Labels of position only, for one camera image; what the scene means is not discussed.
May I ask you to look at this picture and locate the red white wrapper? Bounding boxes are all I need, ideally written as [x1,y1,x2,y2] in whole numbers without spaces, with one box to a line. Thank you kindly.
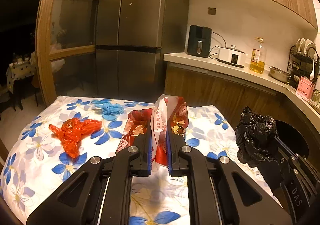
[116,94,189,166]

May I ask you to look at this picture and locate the black plastic bag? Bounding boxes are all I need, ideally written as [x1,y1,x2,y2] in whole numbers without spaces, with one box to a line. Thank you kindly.
[235,107,278,167]

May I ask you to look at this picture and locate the blue glove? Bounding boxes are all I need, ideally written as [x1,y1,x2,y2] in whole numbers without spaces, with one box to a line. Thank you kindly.
[91,99,124,121]

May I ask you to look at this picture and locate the orange red plastic bag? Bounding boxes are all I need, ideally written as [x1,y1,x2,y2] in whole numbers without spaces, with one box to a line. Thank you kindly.
[49,118,102,159]

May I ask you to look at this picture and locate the black trash bin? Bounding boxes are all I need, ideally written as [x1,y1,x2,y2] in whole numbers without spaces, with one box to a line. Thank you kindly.
[276,120,319,162]

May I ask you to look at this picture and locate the pink utensil holder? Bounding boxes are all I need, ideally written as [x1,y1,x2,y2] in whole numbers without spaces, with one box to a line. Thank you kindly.
[296,77,315,100]

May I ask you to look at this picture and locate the wooden lower cabinets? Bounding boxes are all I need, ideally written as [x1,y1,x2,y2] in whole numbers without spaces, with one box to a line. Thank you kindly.
[165,62,319,157]

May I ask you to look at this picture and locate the steel bowl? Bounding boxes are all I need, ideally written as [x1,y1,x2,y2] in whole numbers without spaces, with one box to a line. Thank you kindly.
[269,67,291,83]

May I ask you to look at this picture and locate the black dish rack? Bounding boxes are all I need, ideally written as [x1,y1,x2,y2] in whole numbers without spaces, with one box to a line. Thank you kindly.
[287,45,319,88]

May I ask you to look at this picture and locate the cooking oil bottle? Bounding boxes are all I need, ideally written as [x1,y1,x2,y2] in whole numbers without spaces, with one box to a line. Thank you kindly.
[249,37,266,74]

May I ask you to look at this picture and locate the black air fryer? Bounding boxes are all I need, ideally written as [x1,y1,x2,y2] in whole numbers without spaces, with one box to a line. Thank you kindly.
[187,25,212,58]

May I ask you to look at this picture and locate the blue floral tablecloth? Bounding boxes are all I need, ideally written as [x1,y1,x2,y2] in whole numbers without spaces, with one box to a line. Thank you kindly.
[0,95,283,225]

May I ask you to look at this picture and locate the white rice cooker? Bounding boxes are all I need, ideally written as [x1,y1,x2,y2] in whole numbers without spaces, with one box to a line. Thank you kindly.
[217,46,246,68]

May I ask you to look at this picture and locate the dark grey refrigerator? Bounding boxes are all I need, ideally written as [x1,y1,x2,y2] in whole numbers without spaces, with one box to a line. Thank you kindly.
[95,0,189,102]

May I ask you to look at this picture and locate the wooden glass door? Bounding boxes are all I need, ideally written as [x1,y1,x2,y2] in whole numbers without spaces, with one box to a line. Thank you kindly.
[35,0,99,106]

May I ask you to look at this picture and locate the polka dot table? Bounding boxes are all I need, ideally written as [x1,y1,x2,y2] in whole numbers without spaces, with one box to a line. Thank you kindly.
[6,52,37,93]

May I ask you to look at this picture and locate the wall socket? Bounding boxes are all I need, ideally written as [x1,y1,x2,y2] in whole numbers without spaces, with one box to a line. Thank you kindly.
[208,7,216,16]

